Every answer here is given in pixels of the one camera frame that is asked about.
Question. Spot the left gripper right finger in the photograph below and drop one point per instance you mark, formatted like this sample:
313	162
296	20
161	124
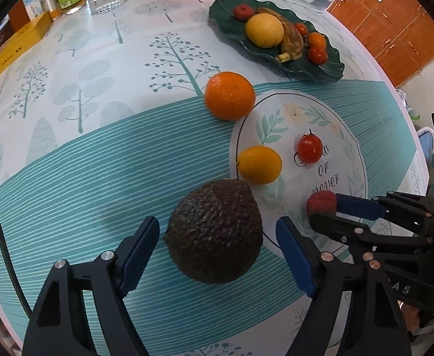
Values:
374	325

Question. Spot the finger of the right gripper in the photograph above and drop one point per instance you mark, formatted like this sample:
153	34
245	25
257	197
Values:
359	235
402	209

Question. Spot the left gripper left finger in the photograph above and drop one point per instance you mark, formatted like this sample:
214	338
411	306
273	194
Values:
59	325

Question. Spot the cherry tomato with stem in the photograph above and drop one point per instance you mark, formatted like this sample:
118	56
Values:
309	148

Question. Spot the small yellow kumquat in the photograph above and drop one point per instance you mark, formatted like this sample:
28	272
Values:
259	165

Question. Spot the dark brown avocado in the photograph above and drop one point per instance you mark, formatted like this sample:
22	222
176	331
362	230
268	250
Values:
215	233

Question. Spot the larger red tomato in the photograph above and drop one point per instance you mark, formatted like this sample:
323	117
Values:
317	55

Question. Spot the mandarin orange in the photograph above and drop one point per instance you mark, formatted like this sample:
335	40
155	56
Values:
315	39
229	96

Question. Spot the spotted ripe banana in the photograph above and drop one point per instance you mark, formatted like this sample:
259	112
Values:
292	45

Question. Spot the small red tomato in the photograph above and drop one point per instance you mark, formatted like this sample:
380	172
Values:
302	29

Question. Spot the large yellow orange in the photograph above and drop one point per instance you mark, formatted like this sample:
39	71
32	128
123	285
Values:
264	30

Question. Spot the red lychee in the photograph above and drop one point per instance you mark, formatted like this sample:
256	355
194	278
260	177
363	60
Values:
323	202
243	12

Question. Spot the person right hand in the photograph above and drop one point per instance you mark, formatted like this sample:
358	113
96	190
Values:
412	320

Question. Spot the tree pattern tablecloth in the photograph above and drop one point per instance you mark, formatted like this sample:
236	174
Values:
103	123

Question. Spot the dark green scalloped plate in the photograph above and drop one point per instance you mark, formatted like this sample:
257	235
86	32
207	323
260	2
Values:
220	13

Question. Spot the yellow cardboard box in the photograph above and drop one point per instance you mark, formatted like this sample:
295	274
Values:
23	40

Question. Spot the small white carton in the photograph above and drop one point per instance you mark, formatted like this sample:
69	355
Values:
33	8

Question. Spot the small metal can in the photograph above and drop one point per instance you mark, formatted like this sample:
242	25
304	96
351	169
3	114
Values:
52	7

